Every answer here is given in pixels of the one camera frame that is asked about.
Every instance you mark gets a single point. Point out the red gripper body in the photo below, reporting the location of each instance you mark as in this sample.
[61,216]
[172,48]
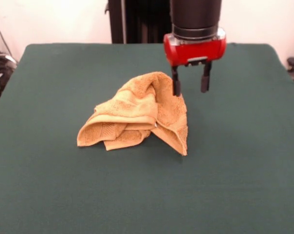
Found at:
[195,52]

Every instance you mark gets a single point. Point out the dark green table cloth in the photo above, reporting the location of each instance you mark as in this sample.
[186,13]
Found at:
[64,182]

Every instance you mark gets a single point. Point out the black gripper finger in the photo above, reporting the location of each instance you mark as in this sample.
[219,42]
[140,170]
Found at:
[176,87]
[205,83]

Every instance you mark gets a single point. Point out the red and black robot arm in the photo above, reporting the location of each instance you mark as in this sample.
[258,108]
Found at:
[195,14]

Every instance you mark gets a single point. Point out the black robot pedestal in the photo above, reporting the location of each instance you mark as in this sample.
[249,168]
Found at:
[117,22]

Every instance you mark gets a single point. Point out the yellow-orange terry towel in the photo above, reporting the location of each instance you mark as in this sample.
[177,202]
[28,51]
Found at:
[137,107]

